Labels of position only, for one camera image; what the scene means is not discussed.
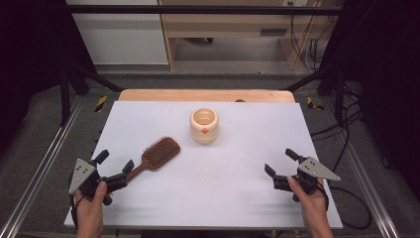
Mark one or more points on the cream ringed cup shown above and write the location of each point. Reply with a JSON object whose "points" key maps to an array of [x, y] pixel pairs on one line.
{"points": [[204, 127]]}

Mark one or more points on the black curtain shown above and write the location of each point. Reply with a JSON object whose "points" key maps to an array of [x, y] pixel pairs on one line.
{"points": [[29, 66], [386, 82]]}

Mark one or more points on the black horizontal frame bar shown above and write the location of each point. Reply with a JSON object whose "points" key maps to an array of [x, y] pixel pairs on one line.
{"points": [[198, 10]]}

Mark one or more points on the person's left hand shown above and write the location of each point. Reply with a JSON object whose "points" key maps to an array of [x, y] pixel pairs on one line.
{"points": [[90, 203]]}

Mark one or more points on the black frame strut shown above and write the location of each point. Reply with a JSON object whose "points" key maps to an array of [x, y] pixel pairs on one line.
{"points": [[330, 74], [92, 77]]}

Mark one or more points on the brown wooden hairbrush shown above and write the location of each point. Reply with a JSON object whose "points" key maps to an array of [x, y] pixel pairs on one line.
{"points": [[161, 152]]}

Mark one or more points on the white power outlet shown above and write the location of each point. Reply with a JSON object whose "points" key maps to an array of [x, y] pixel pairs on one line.
{"points": [[295, 3]]}

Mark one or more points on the white cabinet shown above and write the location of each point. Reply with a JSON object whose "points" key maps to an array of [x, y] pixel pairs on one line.
{"points": [[122, 36]]}

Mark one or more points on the wooden cabinet with drawers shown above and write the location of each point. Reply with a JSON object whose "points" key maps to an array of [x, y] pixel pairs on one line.
{"points": [[231, 23]]}

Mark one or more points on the aluminium rail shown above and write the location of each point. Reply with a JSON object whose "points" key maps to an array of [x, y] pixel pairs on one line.
{"points": [[366, 178], [43, 158]]}

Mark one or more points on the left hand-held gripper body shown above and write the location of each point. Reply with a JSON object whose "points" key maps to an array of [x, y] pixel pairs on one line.
{"points": [[82, 173]]}

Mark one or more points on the white table cover sheet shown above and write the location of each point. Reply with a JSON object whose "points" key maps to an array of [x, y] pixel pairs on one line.
{"points": [[214, 185]]}

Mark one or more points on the wooden table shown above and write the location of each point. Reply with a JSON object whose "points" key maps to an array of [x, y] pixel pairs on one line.
{"points": [[204, 95]]}

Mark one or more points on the grey desk label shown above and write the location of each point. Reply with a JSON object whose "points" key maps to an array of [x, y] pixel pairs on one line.
{"points": [[273, 32]]}

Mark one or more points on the person's right hand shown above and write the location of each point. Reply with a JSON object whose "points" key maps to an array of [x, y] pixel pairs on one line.
{"points": [[308, 200]]}

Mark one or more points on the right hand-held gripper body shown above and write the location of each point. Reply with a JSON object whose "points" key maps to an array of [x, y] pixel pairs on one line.
{"points": [[312, 172]]}

